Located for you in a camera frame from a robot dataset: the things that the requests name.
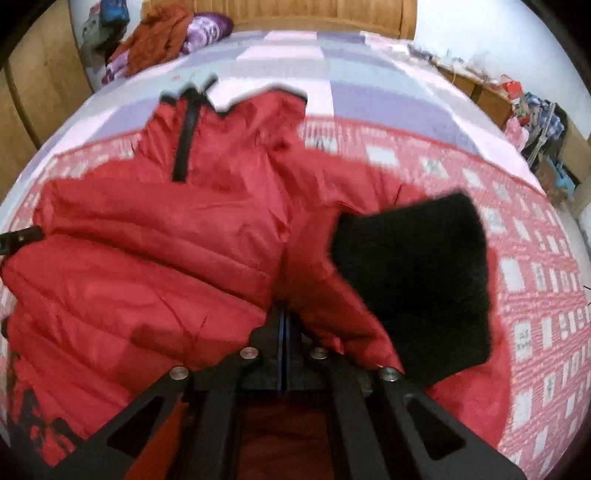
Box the blue plastic item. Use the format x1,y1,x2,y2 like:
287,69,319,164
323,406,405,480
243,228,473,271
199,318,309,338
551,159,575,195

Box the wooden headboard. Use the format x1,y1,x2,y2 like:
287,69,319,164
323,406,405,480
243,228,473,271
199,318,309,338
141,0,419,40

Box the cardboard box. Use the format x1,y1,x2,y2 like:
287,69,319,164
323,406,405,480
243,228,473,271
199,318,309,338
554,115,591,217

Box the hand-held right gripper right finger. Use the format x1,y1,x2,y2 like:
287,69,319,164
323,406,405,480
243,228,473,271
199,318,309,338
287,307,527,480

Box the wooden nightstand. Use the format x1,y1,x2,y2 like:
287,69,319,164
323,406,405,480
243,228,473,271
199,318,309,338
438,65,513,125

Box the red and black puffer jacket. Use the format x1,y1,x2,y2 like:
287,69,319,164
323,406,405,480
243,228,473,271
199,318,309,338
0,74,513,480

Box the red checkered blanket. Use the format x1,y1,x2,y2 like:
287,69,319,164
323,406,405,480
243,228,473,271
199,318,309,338
0,115,591,480

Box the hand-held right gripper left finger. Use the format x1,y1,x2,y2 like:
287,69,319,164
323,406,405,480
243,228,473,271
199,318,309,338
46,302,283,480

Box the blue plaid clothes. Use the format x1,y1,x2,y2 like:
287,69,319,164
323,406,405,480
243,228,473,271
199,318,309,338
522,92,564,139

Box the pink bag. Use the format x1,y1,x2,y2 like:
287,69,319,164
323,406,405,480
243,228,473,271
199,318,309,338
503,117,529,148

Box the wooden wardrobe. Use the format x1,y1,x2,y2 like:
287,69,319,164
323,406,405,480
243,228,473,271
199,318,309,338
0,18,93,204

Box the bed with checkered sheet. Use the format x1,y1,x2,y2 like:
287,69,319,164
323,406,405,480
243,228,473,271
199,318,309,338
0,28,591,480

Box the orange jacket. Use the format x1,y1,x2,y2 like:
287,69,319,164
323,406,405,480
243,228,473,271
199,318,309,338
111,4,195,75

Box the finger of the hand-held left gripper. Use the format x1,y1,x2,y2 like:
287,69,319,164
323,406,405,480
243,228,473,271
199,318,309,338
0,226,45,257

